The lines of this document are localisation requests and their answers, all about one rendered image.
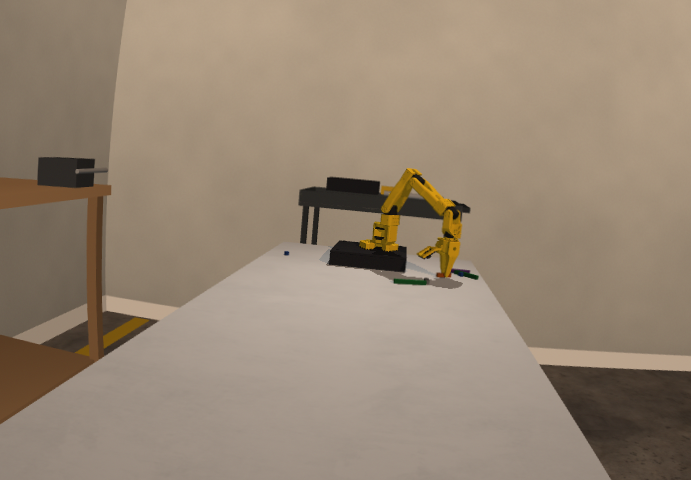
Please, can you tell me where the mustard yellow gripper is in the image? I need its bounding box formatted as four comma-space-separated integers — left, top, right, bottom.
417, 237, 460, 278

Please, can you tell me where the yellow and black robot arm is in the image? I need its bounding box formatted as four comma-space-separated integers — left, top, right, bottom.
359, 168, 462, 252

